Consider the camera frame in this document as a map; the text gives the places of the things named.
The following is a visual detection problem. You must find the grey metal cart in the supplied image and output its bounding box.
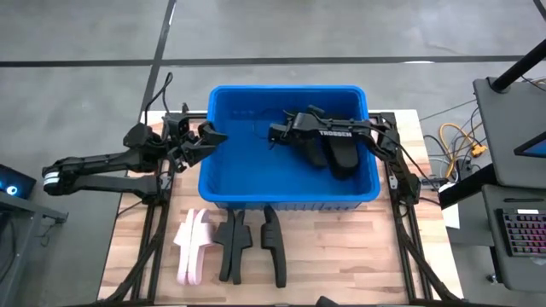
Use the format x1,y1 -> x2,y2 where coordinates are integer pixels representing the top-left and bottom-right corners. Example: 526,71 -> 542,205
0,190 -> 69,299

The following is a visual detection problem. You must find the grey desk with keyboard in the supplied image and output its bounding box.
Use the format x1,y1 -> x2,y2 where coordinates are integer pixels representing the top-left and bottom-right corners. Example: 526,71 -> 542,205
480,183 -> 546,293

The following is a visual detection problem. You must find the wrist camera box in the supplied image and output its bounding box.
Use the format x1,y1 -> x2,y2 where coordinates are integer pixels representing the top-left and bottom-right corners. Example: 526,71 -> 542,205
164,113 -> 191,136
305,104 -> 328,121

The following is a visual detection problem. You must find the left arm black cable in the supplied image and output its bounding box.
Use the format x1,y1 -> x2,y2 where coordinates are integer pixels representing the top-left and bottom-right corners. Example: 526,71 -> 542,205
142,71 -> 175,127

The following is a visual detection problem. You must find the black pole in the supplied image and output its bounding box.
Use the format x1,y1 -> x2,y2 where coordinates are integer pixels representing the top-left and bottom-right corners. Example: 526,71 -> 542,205
489,37 -> 546,93

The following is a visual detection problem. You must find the black device with blue light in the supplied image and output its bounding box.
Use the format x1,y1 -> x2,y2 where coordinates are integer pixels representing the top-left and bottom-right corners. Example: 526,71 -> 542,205
0,163 -> 38,200

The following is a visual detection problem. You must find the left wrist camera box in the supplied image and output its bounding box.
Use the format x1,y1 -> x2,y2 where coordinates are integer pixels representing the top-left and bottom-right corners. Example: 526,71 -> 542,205
164,113 -> 191,136

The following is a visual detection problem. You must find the backlit black keyboard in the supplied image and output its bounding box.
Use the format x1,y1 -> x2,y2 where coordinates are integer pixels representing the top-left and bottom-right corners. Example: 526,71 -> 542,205
496,207 -> 546,258

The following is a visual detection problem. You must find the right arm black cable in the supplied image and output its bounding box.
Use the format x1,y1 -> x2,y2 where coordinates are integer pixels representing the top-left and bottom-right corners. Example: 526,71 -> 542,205
369,123 -> 430,182

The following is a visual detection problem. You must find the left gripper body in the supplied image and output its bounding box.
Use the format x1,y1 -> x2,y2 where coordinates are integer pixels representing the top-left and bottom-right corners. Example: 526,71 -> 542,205
168,127 -> 208,171

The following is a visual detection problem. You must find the white paper sheet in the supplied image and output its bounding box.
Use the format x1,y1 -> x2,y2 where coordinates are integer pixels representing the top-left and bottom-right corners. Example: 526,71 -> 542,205
442,182 -> 462,230

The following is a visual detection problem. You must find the orange cable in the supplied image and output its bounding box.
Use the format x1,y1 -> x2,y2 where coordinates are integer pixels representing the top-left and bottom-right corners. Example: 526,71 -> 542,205
439,122 -> 481,180

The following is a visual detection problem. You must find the blue plastic bin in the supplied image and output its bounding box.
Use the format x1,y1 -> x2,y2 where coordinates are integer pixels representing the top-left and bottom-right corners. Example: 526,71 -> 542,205
198,84 -> 381,211

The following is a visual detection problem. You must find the large black slide sandal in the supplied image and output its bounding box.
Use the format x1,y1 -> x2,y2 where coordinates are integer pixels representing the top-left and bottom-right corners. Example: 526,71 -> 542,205
326,136 -> 361,181

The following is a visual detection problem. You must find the black aluminium table frame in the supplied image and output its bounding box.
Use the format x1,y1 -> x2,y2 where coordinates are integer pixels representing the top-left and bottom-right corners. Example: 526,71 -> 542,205
96,101 -> 464,306

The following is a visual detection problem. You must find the black framed monitor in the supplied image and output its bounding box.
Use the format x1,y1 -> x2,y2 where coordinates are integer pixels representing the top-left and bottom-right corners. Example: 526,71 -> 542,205
513,130 -> 546,159

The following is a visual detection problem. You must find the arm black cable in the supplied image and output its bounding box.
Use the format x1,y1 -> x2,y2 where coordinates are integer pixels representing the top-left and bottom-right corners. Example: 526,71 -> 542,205
369,123 -> 430,182
142,71 -> 175,127

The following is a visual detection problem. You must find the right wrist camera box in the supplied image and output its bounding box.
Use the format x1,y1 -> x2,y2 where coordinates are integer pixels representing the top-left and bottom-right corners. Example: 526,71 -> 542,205
305,104 -> 328,121

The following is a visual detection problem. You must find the black desk support bar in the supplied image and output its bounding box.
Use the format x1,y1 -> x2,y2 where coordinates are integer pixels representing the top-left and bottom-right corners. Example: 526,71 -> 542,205
437,163 -> 498,210

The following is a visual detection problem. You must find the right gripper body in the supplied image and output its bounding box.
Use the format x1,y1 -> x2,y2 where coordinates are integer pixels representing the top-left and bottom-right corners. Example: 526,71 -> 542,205
281,113 -> 319,148

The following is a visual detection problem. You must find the grey desk with pole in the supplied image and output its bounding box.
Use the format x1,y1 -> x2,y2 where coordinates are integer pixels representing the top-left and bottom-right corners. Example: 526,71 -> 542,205
472,76 -> 546,190

